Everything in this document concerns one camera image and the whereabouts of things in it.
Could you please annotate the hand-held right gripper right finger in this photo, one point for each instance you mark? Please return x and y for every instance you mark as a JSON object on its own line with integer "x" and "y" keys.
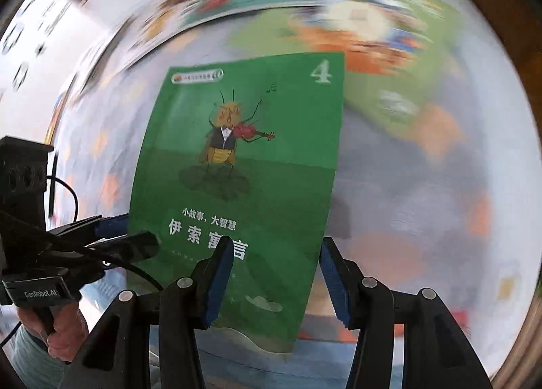
{"x": 334, "y": 283}

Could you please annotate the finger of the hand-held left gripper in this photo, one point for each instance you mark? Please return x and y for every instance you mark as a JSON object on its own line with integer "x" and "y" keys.
{"x": 112, "y": 226}
{"x": 131, "y": 247}

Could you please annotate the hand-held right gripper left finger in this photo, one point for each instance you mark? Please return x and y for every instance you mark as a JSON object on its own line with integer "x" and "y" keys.
{"x": 220, "y": 283}

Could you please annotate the green cricket cover book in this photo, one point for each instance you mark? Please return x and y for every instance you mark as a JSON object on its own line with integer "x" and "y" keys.
{"x": 254, "y": 169}

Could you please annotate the person's left forearm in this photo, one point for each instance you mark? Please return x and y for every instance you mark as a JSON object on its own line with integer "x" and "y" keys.
{"x": 21, "y": 359}

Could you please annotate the person's left hand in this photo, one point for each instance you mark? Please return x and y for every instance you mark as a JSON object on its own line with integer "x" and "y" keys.
{"x": 67, "y": 338}

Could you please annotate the green desert picture book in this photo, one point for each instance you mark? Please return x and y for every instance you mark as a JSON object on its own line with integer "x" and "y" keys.
{"x": 402, "y": 88}

